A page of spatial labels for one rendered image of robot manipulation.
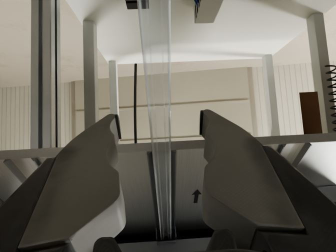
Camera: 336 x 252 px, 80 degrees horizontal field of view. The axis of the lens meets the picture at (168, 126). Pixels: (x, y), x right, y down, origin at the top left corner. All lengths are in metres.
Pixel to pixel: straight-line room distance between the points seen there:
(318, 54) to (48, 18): 0.68
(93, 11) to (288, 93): 2.81
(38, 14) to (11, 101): 3.32
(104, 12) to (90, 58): 0.12
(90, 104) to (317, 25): 0.67
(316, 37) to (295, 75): 2.51
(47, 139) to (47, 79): 0.12
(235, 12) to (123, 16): 0.31
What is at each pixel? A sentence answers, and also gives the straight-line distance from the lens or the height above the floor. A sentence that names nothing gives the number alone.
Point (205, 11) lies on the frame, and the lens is 0.55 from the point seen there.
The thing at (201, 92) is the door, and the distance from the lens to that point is 2.80.
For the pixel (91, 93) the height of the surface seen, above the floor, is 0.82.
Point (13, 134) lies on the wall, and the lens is 3.73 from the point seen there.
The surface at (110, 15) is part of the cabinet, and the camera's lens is 0.63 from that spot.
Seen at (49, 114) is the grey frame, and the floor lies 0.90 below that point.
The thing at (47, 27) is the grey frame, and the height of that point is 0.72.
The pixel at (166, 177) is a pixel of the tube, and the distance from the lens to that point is 0.17.
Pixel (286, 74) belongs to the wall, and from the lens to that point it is 3.21.
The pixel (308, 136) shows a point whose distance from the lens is 0.21.
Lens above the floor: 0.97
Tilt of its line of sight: 5 degrees down
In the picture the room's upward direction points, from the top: 177 degrees clockwise
